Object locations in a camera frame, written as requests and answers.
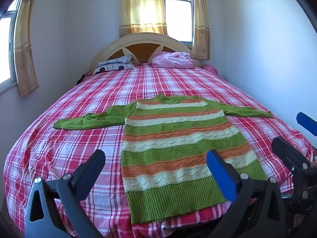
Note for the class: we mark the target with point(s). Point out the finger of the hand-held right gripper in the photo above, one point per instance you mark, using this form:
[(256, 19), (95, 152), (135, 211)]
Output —
[(287, 151), (307, 122)]

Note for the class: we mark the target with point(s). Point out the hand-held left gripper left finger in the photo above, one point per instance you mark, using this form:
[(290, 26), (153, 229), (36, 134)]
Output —
[(87, 171)]

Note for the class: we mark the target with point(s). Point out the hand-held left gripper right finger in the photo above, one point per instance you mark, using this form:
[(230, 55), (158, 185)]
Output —
[(221, 173)]

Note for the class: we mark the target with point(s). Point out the green orange striped knit sweater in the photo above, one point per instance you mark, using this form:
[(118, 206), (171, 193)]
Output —
[(173, 153)]

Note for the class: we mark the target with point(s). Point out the bed with red plaid sheet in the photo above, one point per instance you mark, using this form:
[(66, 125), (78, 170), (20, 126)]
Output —
[(74, 109)]

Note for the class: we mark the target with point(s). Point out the dark object beside bed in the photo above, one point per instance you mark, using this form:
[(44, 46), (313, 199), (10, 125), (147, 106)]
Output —
[(83, 78)]

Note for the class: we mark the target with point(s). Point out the pink cloth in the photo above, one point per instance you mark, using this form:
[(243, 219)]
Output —
[(210, 69)]

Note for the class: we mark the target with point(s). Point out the white patterned pillow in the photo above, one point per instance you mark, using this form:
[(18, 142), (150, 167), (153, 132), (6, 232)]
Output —
[(114, 65)]

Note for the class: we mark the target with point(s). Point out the yellow side window curtain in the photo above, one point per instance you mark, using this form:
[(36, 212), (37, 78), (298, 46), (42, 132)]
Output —
[(24, 67)]

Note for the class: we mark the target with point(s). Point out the pink crumpled blanket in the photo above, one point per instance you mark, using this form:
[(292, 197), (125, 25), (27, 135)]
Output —
[(173, 59)]

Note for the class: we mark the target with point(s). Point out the narrow yellow curtain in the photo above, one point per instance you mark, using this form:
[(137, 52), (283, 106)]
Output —
[(201, 29)]

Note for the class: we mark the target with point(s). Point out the cream wooden headboard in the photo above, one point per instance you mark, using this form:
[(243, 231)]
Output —
[(138, 39)]

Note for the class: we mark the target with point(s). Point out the side window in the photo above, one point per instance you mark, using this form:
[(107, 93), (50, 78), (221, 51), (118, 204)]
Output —
[(5, 49)]

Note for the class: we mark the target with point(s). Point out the window behind headboard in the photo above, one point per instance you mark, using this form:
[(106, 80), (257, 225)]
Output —
[(178, 19)]

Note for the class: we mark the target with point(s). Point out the wide yellow curtain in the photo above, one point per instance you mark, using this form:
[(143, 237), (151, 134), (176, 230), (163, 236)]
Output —
[(141, 10)]

